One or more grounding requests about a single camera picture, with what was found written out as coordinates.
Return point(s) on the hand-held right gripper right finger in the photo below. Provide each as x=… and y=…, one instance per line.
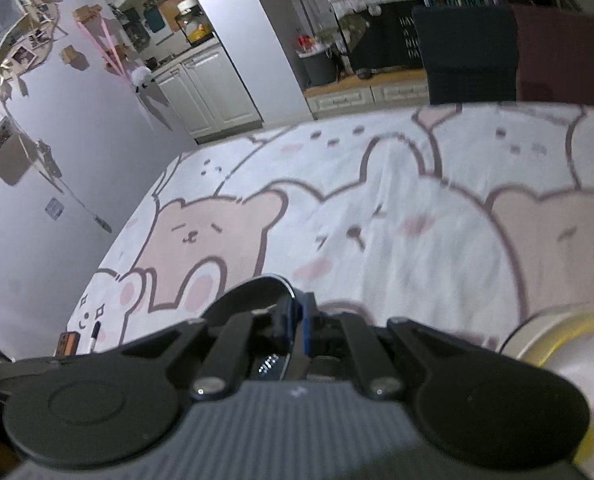
x=309, y=325

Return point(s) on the grey bin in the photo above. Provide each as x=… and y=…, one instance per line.
x=319, y=67

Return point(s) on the maroon chair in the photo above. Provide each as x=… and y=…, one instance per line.
x=562, y=55

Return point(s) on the dark blue chair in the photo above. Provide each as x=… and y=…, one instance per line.
x=467, y=55

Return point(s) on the wooden-top drawer bench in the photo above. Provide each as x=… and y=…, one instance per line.
x=367, y=92

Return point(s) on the yellow-rimmed lemon print bowl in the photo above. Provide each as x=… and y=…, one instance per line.
x=592, y=390

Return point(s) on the orange small box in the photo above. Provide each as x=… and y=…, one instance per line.
x=68, y=343

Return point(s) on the wall photo board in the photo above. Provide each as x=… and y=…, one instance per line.
x=12, y=35

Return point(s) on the white plush toy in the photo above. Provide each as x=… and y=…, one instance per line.
x=142, y=77

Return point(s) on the bear print tablecloth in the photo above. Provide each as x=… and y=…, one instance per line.
x=377, y=210

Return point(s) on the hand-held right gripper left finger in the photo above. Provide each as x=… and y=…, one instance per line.
x=287, y=317

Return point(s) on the white kitchen cabinet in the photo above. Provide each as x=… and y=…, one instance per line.
x=207, y=92

